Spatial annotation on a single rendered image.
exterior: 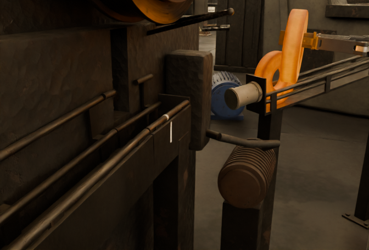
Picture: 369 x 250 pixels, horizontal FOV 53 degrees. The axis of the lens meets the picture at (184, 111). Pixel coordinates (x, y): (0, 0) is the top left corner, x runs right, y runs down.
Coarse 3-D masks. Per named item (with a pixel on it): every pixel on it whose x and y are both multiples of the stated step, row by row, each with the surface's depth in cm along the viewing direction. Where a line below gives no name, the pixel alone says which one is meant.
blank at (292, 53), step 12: (300, 12) 74; (288, 24) 72; (300, 24) 72; (288, 36) 72; (300, 36) 71; (288, 48) 72; (300, 48) 74; (288, 60) 73; (300, 60) 81; (288, 72) 75
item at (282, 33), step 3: (279, 33) 78; (282, 33) 78; (306, 33) 77; (309, 33) 77; (279, 36) 79; (282, 36) 78; (303, 36) 77; (306, 36) 77; (309, 36) 77; (312, 36) 76; (279, 39) 79; (282, 39) 79; (279, 42) 79; (282, 42) 79; (303, 45) 77; (306, 45) 77; (309, 45) 77
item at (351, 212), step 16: (272, 128) 108; (368, 144) 152; (368, 160) 154; (272, 176) 114; (368, 176) 155; (272, 192) 116; (368, 192) 156; (272, 208) 118; (368, 208) 159; (368, 224) 157
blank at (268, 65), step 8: (264, 56) 103; (272, 56) 102; (280, 56) 103; (264, 64) 101; (272, 64) 102; (280, 64) 104; (256, 72) 103; (264, 72) 101; (272, 72) 103; (280, 80) 109; (272, 88) 105
